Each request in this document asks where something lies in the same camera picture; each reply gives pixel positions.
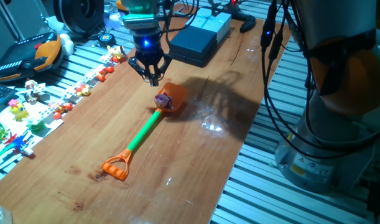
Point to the translucent plastic bag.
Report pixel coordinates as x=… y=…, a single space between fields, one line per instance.
x=113 y=21

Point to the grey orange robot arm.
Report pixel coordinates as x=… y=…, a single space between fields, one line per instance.
x=348 y=77

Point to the yellow white animal toy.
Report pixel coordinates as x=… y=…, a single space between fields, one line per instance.
x=116 y=51

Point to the pale ribboned gift box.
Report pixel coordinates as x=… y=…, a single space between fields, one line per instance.
x=214 y=25

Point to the white egg-shaped toy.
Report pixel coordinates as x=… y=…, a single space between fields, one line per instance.
x=66 y=43

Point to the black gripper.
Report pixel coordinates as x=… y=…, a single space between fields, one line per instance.
x=147 y=48

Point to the brown white figure toy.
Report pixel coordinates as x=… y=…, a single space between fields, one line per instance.
x=30 y=84

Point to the yellow chick toy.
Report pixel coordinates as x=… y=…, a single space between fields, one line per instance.
x=19 y=110

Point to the red berry toy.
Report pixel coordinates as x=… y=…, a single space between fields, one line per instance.
x=110 y=69
x=101 y=76

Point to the red yellow toy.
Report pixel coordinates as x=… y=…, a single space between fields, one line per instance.
x=59 y=108

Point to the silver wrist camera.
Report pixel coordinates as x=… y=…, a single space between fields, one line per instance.
x=137 y=22

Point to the dark blue box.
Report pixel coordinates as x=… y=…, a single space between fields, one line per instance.
x=192 y=42

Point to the red ball toy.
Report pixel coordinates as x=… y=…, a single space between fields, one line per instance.
x=57 y=115

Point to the black stand base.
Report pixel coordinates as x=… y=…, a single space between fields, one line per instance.
x=248 y=23

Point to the black orange teach pendant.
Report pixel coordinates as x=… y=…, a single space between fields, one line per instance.
x=18 y=59

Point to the red blue plane toy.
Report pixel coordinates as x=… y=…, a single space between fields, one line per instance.
x=20 y=143

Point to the grey metal tripod leg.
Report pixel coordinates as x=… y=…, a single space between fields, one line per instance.
x=9 y=20
x=40 y=15

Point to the round black disc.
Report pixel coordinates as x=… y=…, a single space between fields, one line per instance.
x=106 y=38

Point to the orange green toy shovel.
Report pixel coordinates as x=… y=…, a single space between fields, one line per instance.
x=144 y=129

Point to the yellow orange duck toy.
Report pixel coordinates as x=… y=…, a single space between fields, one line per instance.
x=84 y=91

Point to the small doll toy purple buns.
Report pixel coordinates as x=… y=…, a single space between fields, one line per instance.
x=162 y=100

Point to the black usb connector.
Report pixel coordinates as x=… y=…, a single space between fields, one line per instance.
x=267 y=37
x=275 y=46

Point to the small green toy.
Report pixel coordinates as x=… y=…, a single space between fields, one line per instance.
x=36 y=126

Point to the white paper sheet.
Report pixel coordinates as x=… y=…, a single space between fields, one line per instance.
x=14 y=126

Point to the black filament spool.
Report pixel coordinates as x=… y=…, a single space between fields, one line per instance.
x=81 y=15

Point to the white perforated strip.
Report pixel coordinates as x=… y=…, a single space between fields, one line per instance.
x=89 y=76

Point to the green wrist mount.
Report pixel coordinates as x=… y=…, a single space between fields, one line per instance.
x=140 y=6

